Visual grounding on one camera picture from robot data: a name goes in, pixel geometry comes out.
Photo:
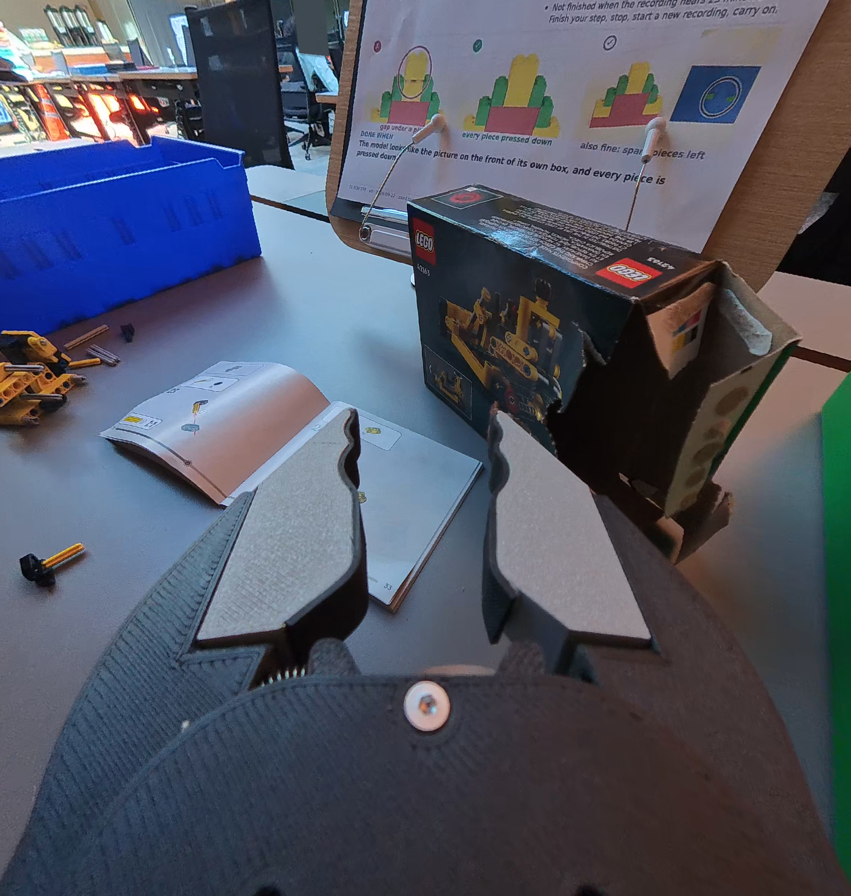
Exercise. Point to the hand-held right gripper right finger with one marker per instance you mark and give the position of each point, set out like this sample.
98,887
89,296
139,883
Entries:
565,553

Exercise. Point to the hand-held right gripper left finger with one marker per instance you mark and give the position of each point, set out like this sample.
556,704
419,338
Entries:
292,546

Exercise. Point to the blue plastic bin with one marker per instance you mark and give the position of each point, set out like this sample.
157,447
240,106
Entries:
82,231

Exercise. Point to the lego instruction booklet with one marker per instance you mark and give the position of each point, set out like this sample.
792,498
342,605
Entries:
257,427

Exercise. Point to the black yellow lego axle piece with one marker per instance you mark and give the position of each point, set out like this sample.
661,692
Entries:
37,565

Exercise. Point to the lego set cardboard box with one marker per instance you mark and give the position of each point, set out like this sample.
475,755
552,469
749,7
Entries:
509,294

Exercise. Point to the grey lego axle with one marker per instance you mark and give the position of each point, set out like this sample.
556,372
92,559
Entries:
103,355

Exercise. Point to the tan lego axle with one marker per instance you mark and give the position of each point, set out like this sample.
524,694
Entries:
86,337

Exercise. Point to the yellow black lego model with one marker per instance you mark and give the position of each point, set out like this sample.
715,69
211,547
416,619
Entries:
19,381

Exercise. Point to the instruction sheet on clipboard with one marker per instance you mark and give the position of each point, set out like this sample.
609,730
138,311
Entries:
782,175

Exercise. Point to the printed instruction sheet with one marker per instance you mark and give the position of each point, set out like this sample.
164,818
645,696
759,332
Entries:
572,91

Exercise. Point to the black office chair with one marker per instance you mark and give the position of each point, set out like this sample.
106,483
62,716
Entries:
236,77

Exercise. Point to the shelf with colourful items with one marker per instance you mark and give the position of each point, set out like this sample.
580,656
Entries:
61,91

